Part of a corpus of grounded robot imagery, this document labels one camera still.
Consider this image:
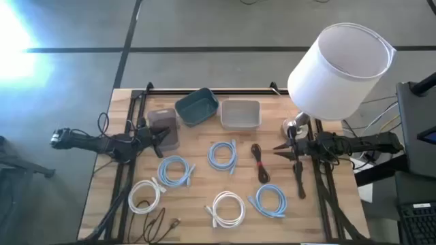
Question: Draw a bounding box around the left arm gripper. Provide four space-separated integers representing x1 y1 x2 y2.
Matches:
135 125 172 159

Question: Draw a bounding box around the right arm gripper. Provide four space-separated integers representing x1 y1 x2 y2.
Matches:
272 125 328 165

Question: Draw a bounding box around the light blue USB cable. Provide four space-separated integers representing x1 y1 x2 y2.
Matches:
247 184 288 218
157 155 197 189
207 138 238 176

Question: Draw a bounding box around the black cable with red tie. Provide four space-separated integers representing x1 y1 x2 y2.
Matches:
251 143 271 185

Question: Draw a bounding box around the white USB cable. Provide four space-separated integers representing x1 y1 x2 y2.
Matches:
204 191 247 229
127 176 167 215

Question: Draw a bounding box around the thin brown USB cable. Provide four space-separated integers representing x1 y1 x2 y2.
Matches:
127 199 182 244

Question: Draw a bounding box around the grey translucent plastic bin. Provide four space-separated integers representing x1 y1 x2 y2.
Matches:
146 108 181 152

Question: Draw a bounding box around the teal plastic bin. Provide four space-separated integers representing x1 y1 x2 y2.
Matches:
174 87 220 128

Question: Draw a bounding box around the white plastic bin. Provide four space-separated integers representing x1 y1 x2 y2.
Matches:
220 99 262 131

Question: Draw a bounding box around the black power adapter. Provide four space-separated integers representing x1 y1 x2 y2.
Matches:
360 151 382 163

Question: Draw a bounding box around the white shade chrome table lamp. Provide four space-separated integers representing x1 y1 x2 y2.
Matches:
281 22 398 142

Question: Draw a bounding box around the white paper sheet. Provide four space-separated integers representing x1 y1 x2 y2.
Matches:
354 159 375 204

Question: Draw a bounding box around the black diagonal support beam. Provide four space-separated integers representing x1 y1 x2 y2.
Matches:
354 154 409 187

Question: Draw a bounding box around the black monitor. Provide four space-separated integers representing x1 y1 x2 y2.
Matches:
396 71 436 180

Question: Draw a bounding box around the black floor stand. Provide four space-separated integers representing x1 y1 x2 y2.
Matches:
0 135 56 218

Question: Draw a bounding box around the small blue lit screen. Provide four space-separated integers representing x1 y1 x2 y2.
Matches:
417 125 436 146

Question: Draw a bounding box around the black keyboard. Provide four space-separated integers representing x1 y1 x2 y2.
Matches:
398 201 436 245

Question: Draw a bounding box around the black aluminium table frame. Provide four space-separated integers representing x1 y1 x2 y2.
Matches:
81 81 375 245

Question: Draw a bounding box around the yellow cable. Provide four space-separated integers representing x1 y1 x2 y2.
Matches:
379 114 402 133

